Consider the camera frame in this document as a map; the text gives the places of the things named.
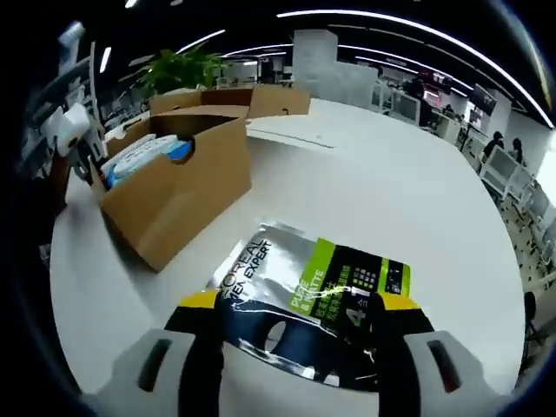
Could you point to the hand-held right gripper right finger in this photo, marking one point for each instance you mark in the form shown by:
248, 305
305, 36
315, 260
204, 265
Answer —
447, 365

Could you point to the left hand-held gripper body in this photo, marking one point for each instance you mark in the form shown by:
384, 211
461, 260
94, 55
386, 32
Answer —
69, 128

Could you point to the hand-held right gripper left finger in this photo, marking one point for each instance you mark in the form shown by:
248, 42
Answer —
143, 365

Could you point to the blue wet wipes pack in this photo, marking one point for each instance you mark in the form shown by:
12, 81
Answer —
143, 156

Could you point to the brown cardboard shoe box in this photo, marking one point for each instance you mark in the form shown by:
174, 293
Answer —
174, 208

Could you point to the silver green soft item pouch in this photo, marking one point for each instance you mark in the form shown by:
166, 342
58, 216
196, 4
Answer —
278, 260

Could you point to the green plant white pot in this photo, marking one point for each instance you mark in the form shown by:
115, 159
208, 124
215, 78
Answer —
182, 71

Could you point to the table socket panel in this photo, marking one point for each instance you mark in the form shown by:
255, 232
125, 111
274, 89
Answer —
295, 134

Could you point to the row of white office chairs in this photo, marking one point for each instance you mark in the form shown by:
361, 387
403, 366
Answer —
504, 174

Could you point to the white frosted partition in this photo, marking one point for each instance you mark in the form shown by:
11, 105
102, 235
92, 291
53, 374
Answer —
356, 84

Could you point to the wall mounted television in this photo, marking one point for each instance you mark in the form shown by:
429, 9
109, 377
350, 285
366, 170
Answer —
484, 100

